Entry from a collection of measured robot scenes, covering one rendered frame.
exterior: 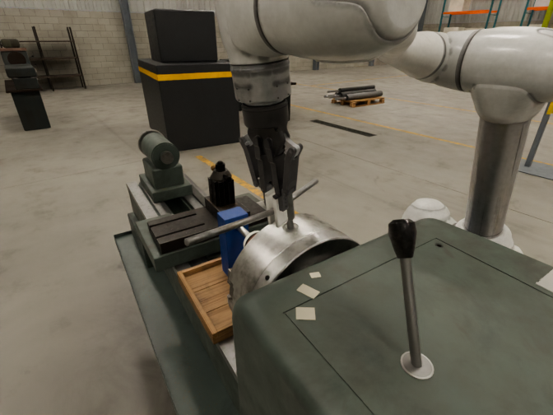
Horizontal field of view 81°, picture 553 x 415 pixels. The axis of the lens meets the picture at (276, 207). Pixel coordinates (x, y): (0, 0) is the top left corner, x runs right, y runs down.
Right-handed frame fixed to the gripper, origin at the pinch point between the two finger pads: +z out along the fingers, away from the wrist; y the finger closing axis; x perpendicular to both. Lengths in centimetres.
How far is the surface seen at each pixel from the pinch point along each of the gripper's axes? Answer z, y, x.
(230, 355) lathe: 42.0, -10.8, -12.0
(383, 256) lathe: 5.6, 20.1, 4.2
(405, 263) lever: -5.9, 27.9, -8.5
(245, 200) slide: 36, -56, 39
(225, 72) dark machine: 39, -373, 306
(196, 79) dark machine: 42, -390, 261
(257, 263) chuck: 10.1, -0.9, -6.4
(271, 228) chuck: 7.0, -3.5, 1.2
